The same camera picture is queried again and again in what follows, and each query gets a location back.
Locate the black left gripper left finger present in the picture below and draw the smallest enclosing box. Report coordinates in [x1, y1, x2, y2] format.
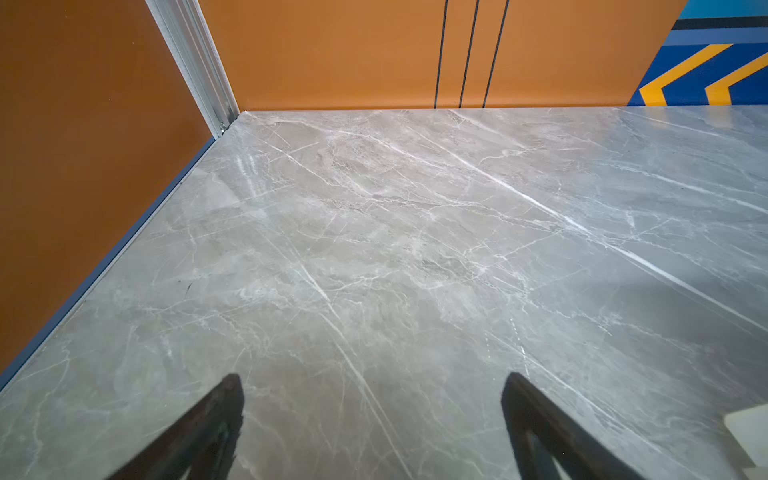
[110, 373, 244, 479]

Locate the white plastic bin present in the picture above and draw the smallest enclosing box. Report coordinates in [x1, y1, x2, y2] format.
[724, 404, 767, 479]

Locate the aluminium corner post left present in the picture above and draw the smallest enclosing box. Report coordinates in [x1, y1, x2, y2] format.
[146, 0, 240, 139]

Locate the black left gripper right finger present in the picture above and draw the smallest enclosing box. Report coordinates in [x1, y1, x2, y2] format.
[501, 372, 641, 479]

